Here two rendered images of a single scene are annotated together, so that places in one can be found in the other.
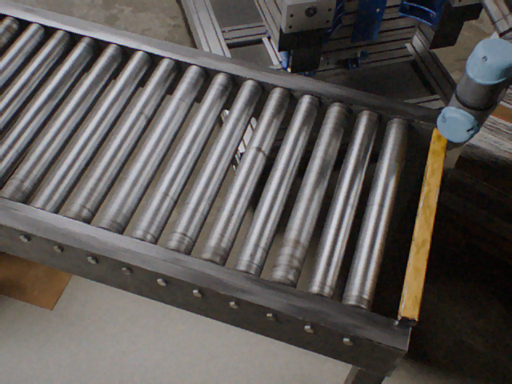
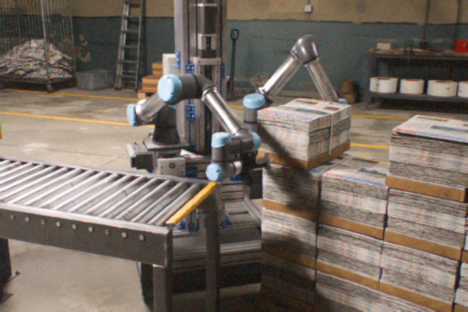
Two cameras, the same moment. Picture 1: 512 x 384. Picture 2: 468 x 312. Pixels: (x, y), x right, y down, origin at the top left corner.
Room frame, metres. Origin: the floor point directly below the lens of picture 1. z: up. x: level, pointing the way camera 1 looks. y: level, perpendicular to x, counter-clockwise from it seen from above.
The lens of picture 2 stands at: (-1.16, -0.56, 1.52)
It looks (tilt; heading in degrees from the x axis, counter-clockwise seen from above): 16 degrees down; 4
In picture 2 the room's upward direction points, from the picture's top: 1 degrees clockwise
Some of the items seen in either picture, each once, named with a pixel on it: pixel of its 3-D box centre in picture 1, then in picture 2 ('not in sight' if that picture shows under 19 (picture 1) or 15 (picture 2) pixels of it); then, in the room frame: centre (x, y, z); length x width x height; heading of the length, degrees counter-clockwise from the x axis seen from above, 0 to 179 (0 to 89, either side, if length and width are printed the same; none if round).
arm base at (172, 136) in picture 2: not in sight; (165, 132); (1.44, -0.04, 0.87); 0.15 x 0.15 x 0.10
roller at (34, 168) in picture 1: (68, 120); (33, 187); (0.80, 0.39, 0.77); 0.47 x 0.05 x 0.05; 166
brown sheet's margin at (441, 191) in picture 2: not in sight; (435, 175); (0.88, -1.27, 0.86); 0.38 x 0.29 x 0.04; 149
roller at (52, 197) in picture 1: (98, 129); (47, 189); (0.78, 0.33, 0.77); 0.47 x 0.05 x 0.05; 166
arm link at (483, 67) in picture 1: (492, 70); (224, 146); (0.82, -0.41, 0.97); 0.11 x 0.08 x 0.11; 129
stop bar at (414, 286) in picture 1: (426, 215); (194, 203); (0.60, -0.31, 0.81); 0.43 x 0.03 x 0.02; 166
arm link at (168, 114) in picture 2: not in sight; (164, 111); (1.44, -0.03, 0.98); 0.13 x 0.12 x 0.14; 129
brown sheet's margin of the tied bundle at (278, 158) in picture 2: not in sight; (290, 155); (1.11, -0.69, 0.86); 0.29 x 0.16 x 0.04; 53
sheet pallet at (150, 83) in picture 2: not in sight; (179, 81); (7.51, 0.92, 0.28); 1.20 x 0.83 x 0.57; 76
